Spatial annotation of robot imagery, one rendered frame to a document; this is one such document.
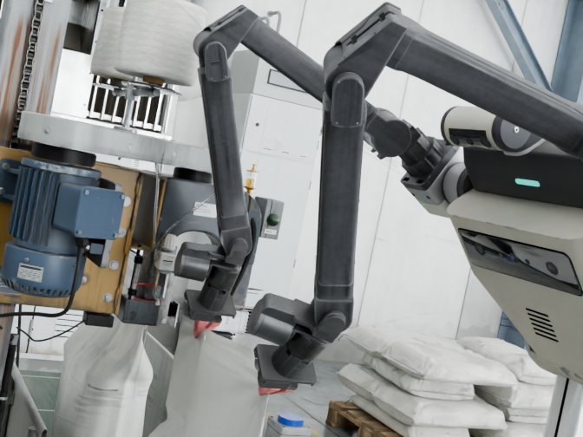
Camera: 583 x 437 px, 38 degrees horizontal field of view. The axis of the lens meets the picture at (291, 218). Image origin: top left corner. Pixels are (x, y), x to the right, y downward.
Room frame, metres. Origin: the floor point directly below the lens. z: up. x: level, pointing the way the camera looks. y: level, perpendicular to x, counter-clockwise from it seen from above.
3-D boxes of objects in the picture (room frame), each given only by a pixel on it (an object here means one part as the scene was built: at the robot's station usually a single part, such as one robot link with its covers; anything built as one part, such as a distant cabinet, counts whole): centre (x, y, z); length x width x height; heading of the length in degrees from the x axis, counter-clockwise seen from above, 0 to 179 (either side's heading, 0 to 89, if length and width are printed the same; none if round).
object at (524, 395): (4.84, -1.51, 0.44); 0.68 x 0.44 x 0.15; 116
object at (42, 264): (1.63, 0.45, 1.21); 0.15 x 0.15 x 0.25
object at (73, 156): (1.63, 0.45, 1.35); 0.12 x 0.12 x 0.04
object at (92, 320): (1.83, 0.37, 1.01); 0.06 x 0.04 x 0.02; 116
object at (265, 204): (2.00, 0.06, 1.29); 0.08 x 0.05 x 0.09; 26
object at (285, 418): (1.93, -0.09, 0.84); 0.06 x 0.06 x 0.02
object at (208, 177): (1.96, 0.24, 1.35); 0.09 x 0.09 x 0.03
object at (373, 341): (4.90, -0.79, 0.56); 0.66 x 0.43 x 0.15; 114
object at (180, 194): (2.04, 0.24, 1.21); 0.30 x 0.25 x 0.30; 26
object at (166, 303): (1.90, 0.25, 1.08); 0.03 x 0.01 x 0.13; 116
